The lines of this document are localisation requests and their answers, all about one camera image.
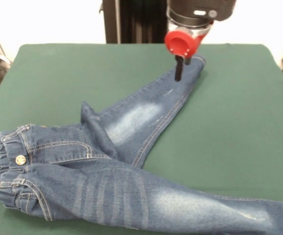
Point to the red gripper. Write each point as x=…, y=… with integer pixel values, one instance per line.
x=184, y=42

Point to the blue denim jeans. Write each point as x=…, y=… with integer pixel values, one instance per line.
x=131, y=183

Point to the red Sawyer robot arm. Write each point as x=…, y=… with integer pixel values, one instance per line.
x=200, y=11

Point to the dark green table cloth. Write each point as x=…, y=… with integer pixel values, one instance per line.
x=229, y=110

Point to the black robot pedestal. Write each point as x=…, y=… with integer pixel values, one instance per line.
x=136, y=24

